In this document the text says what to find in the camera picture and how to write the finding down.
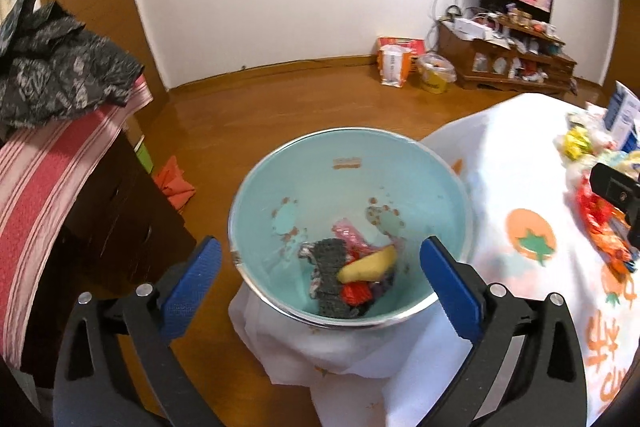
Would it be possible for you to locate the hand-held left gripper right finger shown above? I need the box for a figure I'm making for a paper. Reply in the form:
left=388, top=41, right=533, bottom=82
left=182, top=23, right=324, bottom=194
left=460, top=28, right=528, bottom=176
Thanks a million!
left=418, top=235, right=588, bottom=427

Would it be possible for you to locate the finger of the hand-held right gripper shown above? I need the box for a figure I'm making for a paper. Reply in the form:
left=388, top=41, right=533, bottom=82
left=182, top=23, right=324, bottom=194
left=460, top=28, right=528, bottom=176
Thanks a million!
left=589, top=162, right=640, bottom=258

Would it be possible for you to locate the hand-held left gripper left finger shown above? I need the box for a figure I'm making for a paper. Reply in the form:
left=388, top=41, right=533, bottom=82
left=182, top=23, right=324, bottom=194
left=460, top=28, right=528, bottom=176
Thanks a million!
left=51, top=235, right=224, bottom=427

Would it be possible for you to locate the red crinkled wrapper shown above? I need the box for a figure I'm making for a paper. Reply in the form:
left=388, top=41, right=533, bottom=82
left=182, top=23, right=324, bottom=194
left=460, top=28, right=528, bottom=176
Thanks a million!
left=575, top=172, right=608, bottom=233

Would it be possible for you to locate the orange snack wrapper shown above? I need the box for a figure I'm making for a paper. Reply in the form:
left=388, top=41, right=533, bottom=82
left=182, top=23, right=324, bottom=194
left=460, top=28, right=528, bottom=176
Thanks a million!
left=590, top=217, right=638, bottom=275

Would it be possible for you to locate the purple foil wrapper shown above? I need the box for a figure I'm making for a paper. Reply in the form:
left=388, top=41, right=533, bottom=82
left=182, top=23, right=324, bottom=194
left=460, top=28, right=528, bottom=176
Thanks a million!
left=372, top=272, right=396, bottom=303

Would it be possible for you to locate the pink clear plastic wrapper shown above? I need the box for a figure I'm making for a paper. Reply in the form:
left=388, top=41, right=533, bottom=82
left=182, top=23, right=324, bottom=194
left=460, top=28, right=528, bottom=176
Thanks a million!
left=332, top=219, right=381, bottom=258

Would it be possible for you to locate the light blue bin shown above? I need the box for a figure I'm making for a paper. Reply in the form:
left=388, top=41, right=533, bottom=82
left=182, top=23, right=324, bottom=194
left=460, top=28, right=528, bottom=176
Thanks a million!
left=227, top=127, right=475, bottom=333

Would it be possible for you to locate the yellow white snack packet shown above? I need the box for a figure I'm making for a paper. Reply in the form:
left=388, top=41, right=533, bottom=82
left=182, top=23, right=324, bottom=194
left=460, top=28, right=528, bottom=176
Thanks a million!
left=592, top=149, right=640, bottom=172

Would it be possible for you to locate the clear plastic wrap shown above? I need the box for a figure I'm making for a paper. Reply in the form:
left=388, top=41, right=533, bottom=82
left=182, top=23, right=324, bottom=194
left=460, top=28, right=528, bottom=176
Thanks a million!
left=567, top=109, right=608, bottom=142

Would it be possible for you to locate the tall white carton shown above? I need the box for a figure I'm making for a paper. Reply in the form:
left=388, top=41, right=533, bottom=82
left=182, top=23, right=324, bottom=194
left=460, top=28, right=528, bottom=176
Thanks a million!
left=602, top=80, right=640, bottom=152

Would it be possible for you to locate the white printed tablecloth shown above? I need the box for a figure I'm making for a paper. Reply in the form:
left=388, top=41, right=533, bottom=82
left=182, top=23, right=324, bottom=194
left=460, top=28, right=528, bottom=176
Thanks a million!
left=310, top=92, right=640, bottom=427

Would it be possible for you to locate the dark wooden drawer cabinet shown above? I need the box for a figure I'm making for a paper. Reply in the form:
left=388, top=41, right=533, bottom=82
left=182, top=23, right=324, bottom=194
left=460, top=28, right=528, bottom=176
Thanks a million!
left=20, top=127, right=197, bottom=388

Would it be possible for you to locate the orange cloth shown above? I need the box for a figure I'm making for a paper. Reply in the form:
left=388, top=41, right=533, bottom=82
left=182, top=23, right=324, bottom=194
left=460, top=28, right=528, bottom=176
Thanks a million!
left=152, top=155, right=196, bottom=212

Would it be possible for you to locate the white cloth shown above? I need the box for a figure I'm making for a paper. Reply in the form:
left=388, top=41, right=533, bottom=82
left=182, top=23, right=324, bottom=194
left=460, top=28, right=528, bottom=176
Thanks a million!
left=229, top=292, right=466, bottom=390

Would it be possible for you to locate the pink striped cloth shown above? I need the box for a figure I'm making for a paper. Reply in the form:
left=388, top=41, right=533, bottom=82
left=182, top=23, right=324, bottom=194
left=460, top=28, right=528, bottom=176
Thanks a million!
left=0, top=74, right=153, bottom=368

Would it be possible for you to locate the wooden television cabinet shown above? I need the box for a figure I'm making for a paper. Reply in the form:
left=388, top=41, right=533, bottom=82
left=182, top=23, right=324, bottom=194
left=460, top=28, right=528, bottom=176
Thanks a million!
left=437, top=18, right=578, bottom=96

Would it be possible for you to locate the yellow bucket in plastic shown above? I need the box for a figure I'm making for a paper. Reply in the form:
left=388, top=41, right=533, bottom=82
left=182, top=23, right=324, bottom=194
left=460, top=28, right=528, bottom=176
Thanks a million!
left=416, top=53, right=457, bottom=94

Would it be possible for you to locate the white flat box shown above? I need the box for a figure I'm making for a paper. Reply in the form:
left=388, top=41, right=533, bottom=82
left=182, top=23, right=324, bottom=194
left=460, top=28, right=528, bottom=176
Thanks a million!
left=452, top=18, right=493, bottom=38

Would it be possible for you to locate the orange cardboard box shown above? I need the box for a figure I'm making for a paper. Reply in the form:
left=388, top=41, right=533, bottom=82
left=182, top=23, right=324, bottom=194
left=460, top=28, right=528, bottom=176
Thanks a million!
left=377, top=36, right=426, bottom=75

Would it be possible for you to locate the black plastic bag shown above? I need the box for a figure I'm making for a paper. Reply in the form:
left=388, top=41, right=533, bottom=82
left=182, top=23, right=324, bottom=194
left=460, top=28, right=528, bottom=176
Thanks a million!
left=0, top=0, right=146, bottom=130

